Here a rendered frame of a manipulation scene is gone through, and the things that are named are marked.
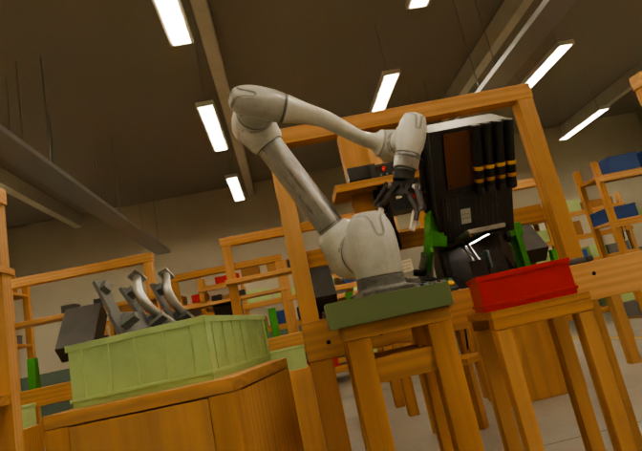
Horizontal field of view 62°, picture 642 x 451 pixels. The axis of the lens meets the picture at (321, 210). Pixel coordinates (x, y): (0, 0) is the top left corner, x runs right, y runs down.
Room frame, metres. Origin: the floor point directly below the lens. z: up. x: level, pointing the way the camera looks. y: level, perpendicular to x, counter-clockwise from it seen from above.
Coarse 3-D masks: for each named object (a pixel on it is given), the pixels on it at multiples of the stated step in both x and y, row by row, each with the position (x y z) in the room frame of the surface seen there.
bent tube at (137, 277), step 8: (136, 272) 1.82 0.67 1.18; (136, 280) 1.79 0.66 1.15; (144, 280) 1.85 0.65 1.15; (136, 288) 1.76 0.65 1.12; (136, 296) 1.75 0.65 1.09; (144, 296) 1.75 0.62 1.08; (144, 304) 1.75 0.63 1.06; (152, 304) 1.76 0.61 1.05; (152, 312) 1.76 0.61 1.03; (168, 320) 1.81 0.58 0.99
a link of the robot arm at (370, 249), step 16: (352, 224) 1.71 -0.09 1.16; (368, 224) 1.68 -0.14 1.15; (384, 224) 1.69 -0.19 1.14; (352, 240) 1.70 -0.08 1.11; (368, 240) 1.67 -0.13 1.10; (384, 240) 1.68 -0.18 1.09; (352, 256) 1.72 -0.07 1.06; (368, 256) 1.67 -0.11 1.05; (384, 256) 1.67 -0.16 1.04; (368, 272) 1.68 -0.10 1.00; (384, 272) 1.67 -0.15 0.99
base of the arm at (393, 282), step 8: (400, 272) 1.71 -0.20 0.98; (360, 280) 1.71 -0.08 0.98; (368, 280) 1.69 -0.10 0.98; (376, 280) 1.67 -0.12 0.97; (384, 280) 1.67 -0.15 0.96; (392, 280) 1.68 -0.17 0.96; (400, 280) 1.70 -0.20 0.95; (408, 280) 1.75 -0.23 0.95; (416, 280) 1.77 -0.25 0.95; (360, 288) 1.71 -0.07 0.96; (368, 288) 1.69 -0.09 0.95; (376, 288) 1.67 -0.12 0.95; (384, 288) 1.67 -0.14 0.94; (392, 288) 1.67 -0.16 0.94; (400, 288) 1.68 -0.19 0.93; (408, 288) 1.68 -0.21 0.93; (352, 296) 1.79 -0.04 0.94; (360, 296) 1.70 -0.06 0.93
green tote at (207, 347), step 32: (192, 320) 1.46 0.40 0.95; (224, 320) 1.61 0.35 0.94; (256, 320) 1.96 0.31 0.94; (96, 352) 1.50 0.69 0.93; (128, 352) 1.49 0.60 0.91; (160, 352) 1.48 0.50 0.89; (192, 352) 1.46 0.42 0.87; (224, 352) 1.57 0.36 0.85; (256, 352) 1.89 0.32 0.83; (96, 384) 1.50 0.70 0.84; (128, 384) 1.49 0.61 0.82; (160, 384) 1.48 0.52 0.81
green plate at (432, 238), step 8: (424, 216) 2.48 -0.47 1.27; (432, 216) 2.37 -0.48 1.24; (424, 224) 2.48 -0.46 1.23; (432, 224) 2.37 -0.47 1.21; (432, 232) 2.37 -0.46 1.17; (424, 240) 2.47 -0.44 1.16; (432, 240) 2.38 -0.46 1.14; (440, 240) 2.38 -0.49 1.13; (424, 248) 2.47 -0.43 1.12; (440, 248) 2.44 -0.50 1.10
